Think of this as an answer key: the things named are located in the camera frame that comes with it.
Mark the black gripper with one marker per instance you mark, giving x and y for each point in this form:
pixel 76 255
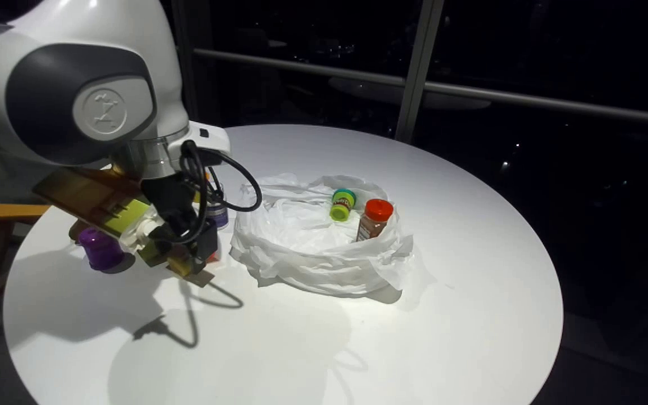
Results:
pixel 188 237

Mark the purple dough tub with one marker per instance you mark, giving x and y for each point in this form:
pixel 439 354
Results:
pixel 102 251

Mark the teal lid green dough tub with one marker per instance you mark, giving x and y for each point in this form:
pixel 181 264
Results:
pixel 343 204

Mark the red lid spice bottle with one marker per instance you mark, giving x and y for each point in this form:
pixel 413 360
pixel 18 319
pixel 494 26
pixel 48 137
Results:
pixel 375 220

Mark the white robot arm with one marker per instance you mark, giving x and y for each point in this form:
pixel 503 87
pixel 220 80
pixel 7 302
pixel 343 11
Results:
pixel 90 96

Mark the white plastic bag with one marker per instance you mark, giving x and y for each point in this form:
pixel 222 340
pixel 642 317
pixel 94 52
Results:
pixel 291 239

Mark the window frame railing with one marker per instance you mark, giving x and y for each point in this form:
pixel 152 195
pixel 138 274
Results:
pixel 411 67

